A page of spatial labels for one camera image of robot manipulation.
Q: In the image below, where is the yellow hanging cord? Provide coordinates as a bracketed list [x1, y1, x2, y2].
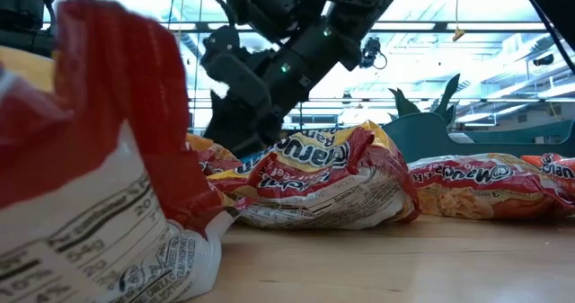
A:
[452, 0, 466, 42]

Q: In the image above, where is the black aluminium rig frame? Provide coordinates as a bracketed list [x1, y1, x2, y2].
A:
[168, 19, 549, 35]

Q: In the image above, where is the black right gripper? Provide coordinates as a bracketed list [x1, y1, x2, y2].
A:
[199, 25, 298, 158]

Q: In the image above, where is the black overhead camera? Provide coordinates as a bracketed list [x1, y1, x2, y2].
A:
[360, 36, 388, 70]

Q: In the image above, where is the large teal plastic bin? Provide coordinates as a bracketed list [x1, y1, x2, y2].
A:
[381, 111, 575, 160]

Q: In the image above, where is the red Maruchan noodle pack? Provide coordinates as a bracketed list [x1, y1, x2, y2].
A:
[0, 0, 239, 303]
[235, 129, 422, 231]
[209, 172, 253, 209]
[208, 120, 376, 183]

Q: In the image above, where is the pink Maruchan noodle pack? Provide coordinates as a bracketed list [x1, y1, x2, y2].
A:
[408, 153, 575, 221]

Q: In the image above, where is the orange Maruchan noodle pack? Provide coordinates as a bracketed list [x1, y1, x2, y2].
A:
[186, 134, 243, 176]
[520, 152, 575, 196]

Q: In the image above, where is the potted teal succulent plant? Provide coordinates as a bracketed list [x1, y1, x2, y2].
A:
[388, 72, 463, 125]

